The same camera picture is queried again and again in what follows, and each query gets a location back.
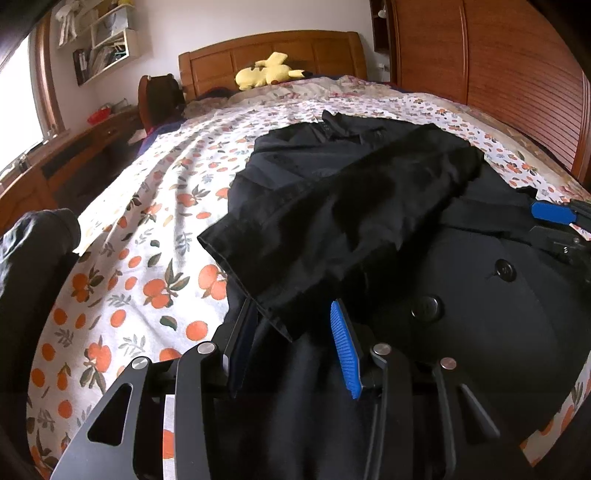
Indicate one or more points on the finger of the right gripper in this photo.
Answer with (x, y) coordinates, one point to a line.
(551, 240)
(553, 213)

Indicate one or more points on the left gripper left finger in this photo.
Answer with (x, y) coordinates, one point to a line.
(122, 438)

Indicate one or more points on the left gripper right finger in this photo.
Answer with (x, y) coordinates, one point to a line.
(428, 419)

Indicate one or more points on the black coat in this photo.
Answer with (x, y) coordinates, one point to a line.
(408, 224)

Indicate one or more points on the orange floral bed sheet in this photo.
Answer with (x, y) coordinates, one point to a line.
(142, 285)

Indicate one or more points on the wooden slatted wardrobe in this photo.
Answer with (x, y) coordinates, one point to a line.
(501, 57)

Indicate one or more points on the wooden desk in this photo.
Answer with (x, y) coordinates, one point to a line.
(58, 162)

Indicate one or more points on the pink floral quilt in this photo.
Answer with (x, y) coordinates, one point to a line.
(510, 153)

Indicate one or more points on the dark backpack on chair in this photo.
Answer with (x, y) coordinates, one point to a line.
(160, 101)

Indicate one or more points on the red bowl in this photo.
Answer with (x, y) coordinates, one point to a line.
(99, 115)

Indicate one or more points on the yellow plush toy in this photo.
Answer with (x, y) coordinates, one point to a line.
(271, 71)

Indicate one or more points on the window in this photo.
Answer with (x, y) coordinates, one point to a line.
(30, 114)

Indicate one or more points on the white hanging plush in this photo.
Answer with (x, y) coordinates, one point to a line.
(66, 16)

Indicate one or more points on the white wall shelf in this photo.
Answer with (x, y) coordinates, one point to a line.
(106, 39)

